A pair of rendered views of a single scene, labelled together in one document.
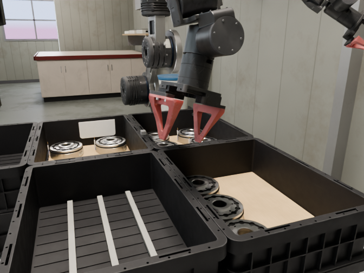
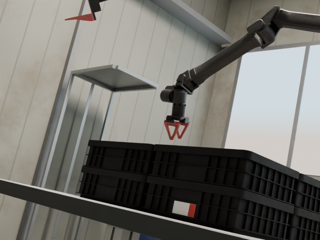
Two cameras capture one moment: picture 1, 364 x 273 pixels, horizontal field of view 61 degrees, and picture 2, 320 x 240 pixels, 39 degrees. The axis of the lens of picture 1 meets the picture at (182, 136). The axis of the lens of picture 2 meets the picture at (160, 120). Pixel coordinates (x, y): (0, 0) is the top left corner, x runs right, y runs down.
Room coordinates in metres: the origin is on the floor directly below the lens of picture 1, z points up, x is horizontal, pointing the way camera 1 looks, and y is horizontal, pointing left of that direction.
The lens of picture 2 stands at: (2.26, -0.77, 0.71)
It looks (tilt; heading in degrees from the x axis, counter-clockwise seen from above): 11 degrees up; 159
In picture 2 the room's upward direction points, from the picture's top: 13 degrees clockwise
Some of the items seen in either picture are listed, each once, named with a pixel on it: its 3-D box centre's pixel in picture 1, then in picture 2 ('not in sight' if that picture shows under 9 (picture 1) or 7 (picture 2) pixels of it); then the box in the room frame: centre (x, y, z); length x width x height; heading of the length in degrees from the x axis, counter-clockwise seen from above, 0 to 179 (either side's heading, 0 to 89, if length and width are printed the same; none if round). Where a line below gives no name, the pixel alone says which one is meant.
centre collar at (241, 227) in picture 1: (245, 233); not in sight; (0.48, -0.12, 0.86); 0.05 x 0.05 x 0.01
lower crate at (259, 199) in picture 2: not in sight; (215, 208); (0.98, 0.00, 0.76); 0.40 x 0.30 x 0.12; 20
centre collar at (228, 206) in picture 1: (219, 204); not in sight; (0.58, -0.08, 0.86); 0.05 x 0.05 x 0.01
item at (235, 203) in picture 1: (219, 206); not in sight; (0.58, -0.08, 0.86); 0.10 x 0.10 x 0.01
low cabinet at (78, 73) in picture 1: (93, 72); not in sight; (6.90, 1.96, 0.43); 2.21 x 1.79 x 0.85; 112
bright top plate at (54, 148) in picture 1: (66, 146); not in sight; (0.95, 0.38, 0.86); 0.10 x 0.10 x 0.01
